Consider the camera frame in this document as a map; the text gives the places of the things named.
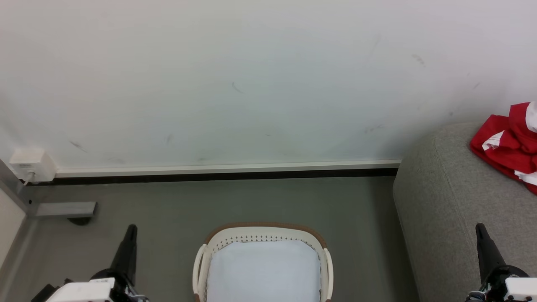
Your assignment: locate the white and black baseboard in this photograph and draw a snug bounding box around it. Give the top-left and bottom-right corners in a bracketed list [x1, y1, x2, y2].
[54, 159, 402, 183]

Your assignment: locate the white plastic laundry basket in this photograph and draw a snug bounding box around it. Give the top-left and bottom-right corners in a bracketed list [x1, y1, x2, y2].
[192, 222, 334, 302]

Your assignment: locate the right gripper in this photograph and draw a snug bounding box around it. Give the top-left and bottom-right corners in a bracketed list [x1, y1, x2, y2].
[465, 223, 537, 302]

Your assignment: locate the white wall box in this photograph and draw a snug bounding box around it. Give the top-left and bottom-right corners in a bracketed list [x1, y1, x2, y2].
[9, 148, 57, 184]

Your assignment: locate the red and white garment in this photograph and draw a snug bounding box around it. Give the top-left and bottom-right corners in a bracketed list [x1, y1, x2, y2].
[469, 102, 537, 195]

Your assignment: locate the grey metal frame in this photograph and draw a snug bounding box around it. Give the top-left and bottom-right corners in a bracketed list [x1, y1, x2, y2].
[0, 159, 98, 219]

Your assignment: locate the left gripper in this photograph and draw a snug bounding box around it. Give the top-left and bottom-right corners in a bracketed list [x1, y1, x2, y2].
[45, 224, 148, 302]

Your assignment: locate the grey fabric sofa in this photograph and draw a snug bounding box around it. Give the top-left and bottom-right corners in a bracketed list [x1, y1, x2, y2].
[392, 122, 537, 302]

